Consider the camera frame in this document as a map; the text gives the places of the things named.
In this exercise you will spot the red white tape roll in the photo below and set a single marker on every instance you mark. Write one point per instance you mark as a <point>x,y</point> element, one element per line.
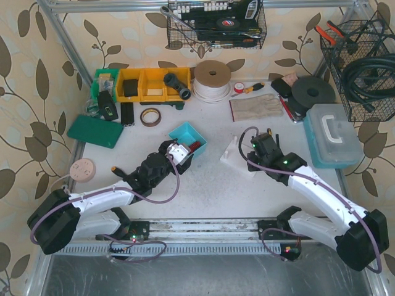
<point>238,87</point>

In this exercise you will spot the top wire basket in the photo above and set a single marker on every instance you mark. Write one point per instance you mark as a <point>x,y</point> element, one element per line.
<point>206,25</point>

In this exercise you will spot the long red spring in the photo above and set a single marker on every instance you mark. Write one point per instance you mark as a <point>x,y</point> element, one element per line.
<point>194,146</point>

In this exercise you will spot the black ribbed block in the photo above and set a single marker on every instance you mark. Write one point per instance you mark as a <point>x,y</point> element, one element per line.
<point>127,114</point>

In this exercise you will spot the green storage bin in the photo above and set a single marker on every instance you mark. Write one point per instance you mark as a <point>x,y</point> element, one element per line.
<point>104,80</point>

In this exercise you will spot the round beige power socket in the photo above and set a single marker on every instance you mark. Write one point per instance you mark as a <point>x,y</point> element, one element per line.
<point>82,170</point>

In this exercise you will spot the black box in bin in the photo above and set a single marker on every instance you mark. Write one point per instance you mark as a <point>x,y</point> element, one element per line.
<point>130,88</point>

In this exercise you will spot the black disc spool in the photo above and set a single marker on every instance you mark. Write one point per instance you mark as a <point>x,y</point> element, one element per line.
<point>308,91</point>

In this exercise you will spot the white peg board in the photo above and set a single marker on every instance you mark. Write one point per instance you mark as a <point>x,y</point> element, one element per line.
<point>234,160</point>

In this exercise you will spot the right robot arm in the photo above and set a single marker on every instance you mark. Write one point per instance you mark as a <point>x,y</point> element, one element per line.
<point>358,236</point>

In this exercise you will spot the yellow black screwdriver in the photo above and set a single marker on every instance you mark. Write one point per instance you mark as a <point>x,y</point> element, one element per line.
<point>250,89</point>

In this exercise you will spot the wire basket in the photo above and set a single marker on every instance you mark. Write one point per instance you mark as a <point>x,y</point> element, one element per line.
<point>363,69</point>
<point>206,25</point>

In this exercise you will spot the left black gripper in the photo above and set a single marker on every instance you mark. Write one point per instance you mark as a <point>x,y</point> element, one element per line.
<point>184,161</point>

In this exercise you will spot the white cable spool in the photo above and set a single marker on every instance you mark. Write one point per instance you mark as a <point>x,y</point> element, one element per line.
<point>212,81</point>

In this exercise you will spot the right wire basket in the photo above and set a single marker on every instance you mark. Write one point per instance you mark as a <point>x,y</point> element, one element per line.
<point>363,69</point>

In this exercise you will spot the green bin rail base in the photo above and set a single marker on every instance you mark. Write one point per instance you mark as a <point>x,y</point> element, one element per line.
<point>177,105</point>

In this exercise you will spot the brown tape roll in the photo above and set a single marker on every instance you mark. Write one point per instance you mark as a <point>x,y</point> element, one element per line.
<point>150,117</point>

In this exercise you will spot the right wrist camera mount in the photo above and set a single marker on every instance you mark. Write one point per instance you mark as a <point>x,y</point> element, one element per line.
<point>263,143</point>

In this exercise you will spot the orange handled pliers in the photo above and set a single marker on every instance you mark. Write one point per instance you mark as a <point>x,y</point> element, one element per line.
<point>332,28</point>

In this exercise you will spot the beige work glove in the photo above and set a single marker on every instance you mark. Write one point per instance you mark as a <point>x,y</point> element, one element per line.
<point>267,105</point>

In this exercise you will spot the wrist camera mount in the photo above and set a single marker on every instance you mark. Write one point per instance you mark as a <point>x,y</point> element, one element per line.
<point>263,143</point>
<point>178,152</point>

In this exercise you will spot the silver wrench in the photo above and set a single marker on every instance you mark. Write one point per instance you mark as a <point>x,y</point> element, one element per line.
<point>164,10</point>

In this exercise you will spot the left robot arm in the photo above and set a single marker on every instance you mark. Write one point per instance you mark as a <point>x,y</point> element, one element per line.
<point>63,217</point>

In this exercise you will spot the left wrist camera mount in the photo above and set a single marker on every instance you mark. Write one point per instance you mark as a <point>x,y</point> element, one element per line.
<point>178,152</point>

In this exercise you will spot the metal nail pin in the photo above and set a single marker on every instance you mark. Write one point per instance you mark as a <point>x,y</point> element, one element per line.
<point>118,172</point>

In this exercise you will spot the light blue plastic box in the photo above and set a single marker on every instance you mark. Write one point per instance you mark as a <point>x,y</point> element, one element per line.
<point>186,134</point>

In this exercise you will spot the yellow storage bin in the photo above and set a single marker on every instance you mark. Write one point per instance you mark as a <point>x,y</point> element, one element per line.
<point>151,87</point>

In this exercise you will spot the black electrical tape roll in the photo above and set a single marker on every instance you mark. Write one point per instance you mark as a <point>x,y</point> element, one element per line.
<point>227,24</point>

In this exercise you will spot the black green meter device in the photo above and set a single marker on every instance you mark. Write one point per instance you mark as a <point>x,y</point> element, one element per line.
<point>106,106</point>

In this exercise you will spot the small hammer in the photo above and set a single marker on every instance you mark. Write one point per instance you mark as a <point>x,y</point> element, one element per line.
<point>277,140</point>

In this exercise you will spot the grey pipe fitting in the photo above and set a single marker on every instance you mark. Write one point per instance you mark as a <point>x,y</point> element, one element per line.
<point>171,81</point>

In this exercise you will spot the clear toolbox white handle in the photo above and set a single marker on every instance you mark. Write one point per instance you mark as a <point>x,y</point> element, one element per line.
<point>332,139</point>

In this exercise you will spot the green plastic lid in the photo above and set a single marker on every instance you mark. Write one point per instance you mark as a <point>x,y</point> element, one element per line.
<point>95,131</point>

